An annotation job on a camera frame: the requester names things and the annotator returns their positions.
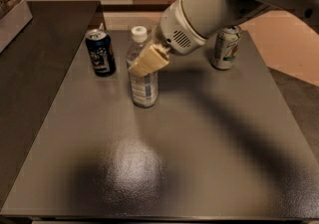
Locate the grey tray with items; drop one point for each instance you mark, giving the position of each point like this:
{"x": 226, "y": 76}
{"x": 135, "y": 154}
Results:
{"x": 14, "y": 16}

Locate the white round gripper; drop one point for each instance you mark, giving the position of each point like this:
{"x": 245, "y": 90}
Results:
{"x": 175, "y": 33}

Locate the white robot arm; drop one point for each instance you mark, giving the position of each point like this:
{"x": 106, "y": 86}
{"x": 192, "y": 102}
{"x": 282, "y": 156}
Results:
{"x": 209, "y": 16}

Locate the clear plastic water bottle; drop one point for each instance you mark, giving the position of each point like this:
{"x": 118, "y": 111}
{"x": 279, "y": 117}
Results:
{"x": 144, "y": 90}

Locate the white green soda can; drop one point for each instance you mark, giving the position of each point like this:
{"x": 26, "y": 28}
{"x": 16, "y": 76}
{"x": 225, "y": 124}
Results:
{"x": 226, "y": 47}

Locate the dark side table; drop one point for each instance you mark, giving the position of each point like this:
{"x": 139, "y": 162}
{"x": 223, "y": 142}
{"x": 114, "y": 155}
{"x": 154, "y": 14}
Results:
{"x": 32, "y": 68}

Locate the dark blue soda can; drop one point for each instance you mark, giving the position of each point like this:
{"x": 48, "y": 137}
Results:
{"x": 100, "y": 50}

